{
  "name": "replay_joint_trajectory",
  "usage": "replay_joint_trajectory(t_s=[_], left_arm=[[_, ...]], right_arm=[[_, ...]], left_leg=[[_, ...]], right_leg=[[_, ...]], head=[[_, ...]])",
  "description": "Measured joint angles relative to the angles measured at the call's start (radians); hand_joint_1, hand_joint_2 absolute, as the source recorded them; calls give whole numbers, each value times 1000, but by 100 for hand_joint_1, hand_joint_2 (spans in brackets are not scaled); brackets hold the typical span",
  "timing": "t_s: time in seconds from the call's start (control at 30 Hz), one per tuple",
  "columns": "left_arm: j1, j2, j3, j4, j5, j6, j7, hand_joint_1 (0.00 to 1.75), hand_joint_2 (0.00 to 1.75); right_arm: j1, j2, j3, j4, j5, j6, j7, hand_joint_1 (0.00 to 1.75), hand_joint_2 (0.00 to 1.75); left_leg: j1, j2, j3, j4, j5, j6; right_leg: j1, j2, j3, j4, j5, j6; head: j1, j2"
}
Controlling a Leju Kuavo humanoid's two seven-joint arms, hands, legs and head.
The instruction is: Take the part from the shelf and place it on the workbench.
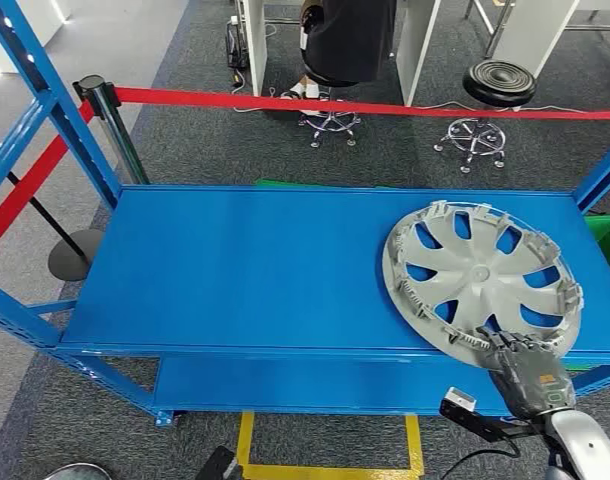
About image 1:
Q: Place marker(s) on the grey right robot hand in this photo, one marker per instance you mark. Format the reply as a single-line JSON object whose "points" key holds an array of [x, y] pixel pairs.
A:
{"points": [[530, 381]]}

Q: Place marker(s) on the blue metal shelf rack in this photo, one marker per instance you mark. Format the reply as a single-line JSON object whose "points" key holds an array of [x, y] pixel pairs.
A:
{"points": [[235, 265]]}

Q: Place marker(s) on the black stanchion post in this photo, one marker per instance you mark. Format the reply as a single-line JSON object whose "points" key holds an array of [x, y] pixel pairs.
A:
{"points": [[75, 258]]}

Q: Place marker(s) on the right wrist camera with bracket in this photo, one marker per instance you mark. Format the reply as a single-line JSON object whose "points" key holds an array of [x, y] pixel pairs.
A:
{"points": [[460, 397]]}

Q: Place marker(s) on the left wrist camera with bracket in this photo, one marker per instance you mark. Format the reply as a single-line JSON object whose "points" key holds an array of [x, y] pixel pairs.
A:
{"points": [[217, 464]]}

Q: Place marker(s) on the black stool chrome base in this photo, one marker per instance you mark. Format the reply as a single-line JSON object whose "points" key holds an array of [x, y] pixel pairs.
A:
{"points": [[500, 83], [330, 122]]}

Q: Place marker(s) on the white desk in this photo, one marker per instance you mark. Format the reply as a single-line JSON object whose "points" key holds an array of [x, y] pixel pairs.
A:
{"points": [[530, 33], [255, 40]]}

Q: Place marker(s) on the grey metal chair frame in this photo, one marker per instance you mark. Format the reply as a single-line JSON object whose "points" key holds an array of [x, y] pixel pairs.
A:
{"points": [[498, 30]]}

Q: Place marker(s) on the person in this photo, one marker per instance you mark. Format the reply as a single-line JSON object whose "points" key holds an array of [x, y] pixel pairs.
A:
{"points": [[350, 33]]}

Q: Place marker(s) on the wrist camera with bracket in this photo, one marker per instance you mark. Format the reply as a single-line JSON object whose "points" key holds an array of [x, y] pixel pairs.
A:
{"points": [[217, 464], [460, 397]]}

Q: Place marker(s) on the black equipment box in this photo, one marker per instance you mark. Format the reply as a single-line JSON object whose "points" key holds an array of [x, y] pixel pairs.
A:
{"points": [[237, 50]]}

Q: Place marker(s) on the grey plastic wheel hubcap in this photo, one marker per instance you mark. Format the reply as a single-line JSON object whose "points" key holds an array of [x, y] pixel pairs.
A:
{"points": [[480, 275]]}

